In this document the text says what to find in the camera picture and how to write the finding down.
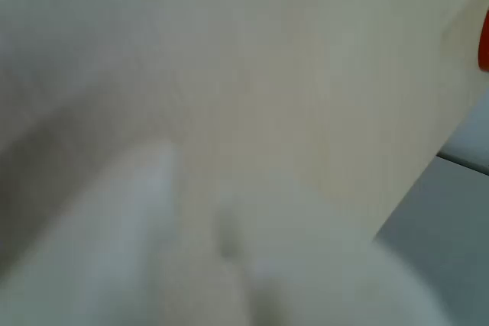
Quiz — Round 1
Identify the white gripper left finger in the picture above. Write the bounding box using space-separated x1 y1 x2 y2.
0 140 183 326

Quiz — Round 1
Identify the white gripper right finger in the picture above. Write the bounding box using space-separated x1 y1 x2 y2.
215 207 454 326

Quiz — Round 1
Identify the small red tape roll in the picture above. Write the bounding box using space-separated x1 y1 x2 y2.
476 8 489 73

